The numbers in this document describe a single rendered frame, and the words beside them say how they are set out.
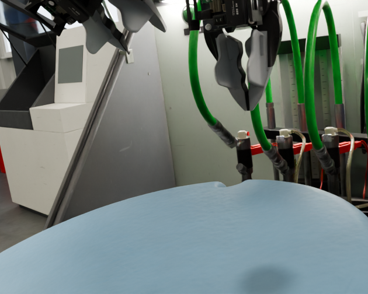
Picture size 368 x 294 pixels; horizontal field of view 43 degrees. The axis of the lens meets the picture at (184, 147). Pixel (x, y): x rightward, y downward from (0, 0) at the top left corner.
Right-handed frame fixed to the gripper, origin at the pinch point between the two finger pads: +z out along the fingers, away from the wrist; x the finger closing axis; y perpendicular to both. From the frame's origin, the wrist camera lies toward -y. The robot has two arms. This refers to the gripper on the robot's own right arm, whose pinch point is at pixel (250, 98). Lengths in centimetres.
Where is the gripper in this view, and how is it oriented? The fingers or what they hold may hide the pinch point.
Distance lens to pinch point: 57.1
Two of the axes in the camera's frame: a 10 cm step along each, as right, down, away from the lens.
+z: 1.3, 9.7, 2.1
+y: -4.3, 2.5, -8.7
